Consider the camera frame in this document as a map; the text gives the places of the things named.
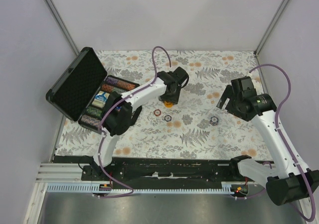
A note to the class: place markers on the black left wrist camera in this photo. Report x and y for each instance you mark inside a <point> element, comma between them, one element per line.
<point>181,76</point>

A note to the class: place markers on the red purple chip row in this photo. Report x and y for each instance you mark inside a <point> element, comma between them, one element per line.
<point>121,83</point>

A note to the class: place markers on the black poker set case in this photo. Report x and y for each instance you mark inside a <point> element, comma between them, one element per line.
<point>76,88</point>

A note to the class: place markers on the yellow big blind button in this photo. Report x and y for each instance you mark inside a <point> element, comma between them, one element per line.
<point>168,104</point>

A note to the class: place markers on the floral patterned table mat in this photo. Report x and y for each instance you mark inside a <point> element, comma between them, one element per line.
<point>189,134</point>

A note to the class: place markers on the blue 10 poker chip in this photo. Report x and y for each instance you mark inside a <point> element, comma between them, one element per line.
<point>167,118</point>

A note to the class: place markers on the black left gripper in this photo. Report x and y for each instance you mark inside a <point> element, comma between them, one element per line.
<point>174,99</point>

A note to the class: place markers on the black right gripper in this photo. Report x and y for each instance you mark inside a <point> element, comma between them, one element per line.
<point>227,94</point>

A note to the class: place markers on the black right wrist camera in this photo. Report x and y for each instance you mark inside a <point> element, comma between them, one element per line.
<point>243,87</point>

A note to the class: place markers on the blue 10 chip stack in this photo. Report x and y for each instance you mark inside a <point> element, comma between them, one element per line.
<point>214,120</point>

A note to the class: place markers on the blue card deck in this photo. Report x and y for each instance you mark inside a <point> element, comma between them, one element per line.
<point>100,99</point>

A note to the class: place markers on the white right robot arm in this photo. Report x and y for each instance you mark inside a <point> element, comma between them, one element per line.
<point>291,179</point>

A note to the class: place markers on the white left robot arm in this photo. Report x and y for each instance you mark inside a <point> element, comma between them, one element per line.
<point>122,109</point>

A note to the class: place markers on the red 5 poker chip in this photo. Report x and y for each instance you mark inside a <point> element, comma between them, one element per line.
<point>157,112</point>

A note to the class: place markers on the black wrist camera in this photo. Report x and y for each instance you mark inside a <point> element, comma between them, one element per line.
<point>243,87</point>
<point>181,76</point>

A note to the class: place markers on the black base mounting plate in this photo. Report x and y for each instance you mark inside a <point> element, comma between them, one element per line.
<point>151,173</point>

